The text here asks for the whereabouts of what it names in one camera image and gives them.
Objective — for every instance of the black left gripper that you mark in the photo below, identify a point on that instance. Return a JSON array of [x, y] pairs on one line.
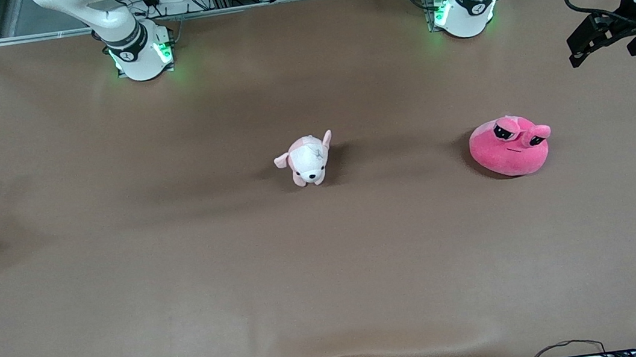
[[628, 7]]

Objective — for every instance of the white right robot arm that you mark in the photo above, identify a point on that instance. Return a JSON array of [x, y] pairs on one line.
[[140, 61]]

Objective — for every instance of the small pink white plush dog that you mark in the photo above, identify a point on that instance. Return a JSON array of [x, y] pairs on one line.
[[308, 161]]

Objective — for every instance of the round pink plush toy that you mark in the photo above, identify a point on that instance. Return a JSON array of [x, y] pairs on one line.
[[509, 152]]

